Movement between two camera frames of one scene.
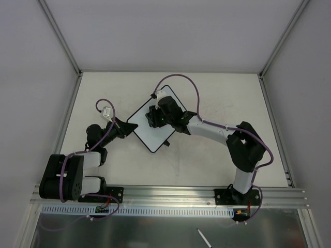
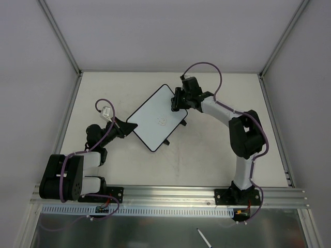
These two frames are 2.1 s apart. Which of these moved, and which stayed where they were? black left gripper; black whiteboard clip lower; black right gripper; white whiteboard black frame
Moved: black right gripper
Stayed: white whiteboard black frame; black whiteboard clip lower; black left gripper
